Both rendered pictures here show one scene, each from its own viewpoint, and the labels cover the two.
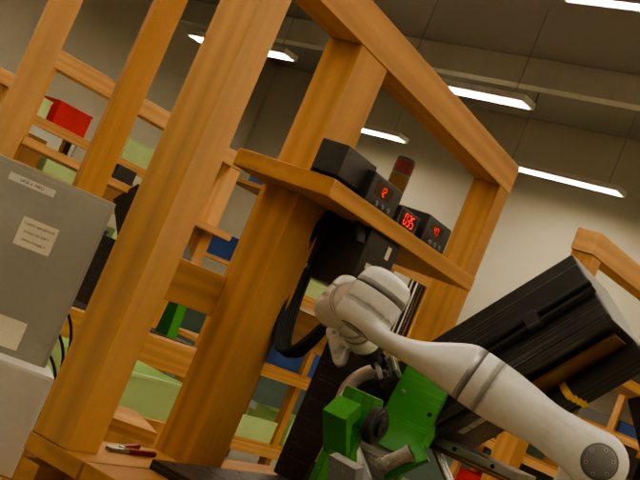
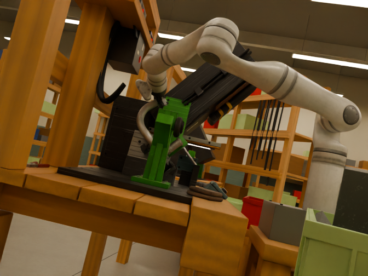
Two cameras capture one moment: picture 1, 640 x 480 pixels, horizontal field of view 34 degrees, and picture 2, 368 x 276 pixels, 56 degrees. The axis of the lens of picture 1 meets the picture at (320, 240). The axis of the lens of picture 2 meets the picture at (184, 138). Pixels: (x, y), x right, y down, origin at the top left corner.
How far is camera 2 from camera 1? 1.02 m
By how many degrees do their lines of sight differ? 28
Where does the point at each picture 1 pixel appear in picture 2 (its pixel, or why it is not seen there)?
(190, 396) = (59, 130)
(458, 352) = (275, 64)
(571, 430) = (336, 100)
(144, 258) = (42, 29)
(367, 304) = (223, 39)
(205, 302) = (60, 73)
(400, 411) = not seen: hidden behind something
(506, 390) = (303, 83)
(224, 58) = not seen: outside the picture
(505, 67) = not seen: hidden behind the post
